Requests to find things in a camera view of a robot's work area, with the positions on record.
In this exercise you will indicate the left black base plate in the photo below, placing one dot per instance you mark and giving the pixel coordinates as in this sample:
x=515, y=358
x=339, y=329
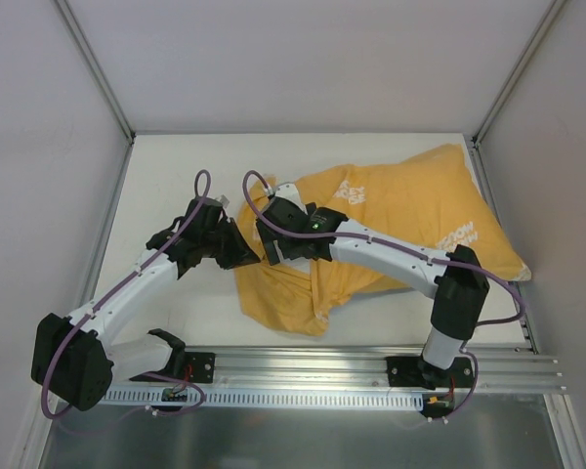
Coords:
x=194, y=367

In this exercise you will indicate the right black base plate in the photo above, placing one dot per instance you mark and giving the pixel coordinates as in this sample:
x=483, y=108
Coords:
x=412, y=372

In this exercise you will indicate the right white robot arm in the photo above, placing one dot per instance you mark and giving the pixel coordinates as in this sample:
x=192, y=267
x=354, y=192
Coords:
x=453, y=280

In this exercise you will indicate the left aluminium frame post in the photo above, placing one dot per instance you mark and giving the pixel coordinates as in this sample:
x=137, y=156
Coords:
x=85, y=50

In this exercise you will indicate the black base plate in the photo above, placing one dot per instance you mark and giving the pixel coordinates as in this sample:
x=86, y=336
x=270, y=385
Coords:
x=412, y=372
x=194, y=367

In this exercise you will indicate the right aluminium frame post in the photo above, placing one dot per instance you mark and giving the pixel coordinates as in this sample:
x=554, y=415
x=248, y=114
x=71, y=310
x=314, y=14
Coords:
x=525, y=58

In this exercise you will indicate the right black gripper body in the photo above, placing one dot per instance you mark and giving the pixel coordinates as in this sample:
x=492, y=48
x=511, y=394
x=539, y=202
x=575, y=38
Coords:
x=272, y=239

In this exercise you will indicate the white slotted cable duct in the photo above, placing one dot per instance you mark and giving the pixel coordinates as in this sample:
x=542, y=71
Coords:
x=258, y=398

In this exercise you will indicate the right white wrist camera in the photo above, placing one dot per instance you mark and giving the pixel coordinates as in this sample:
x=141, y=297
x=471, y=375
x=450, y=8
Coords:
x=287, y=190

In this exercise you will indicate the aluminium frame post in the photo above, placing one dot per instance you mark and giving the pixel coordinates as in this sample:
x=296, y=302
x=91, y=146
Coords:
x=525, y=58
x=85, y=50

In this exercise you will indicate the yellow Mickey Mouse pillowcase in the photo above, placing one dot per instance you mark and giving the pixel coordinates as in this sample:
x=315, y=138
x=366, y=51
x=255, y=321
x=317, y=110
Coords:
x=429, y=199

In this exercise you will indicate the aluminium mounting rail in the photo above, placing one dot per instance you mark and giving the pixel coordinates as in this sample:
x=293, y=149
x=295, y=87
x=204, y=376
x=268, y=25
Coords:
x=497, y=370

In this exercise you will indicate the white pillow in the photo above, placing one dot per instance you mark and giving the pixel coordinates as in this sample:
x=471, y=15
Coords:
x=304, y=266

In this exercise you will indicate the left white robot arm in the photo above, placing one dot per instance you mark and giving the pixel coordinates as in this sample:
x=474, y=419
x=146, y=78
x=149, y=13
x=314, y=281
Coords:
x=76, y=356

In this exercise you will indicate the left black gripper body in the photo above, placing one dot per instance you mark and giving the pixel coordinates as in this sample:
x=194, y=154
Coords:
x=227, y=243

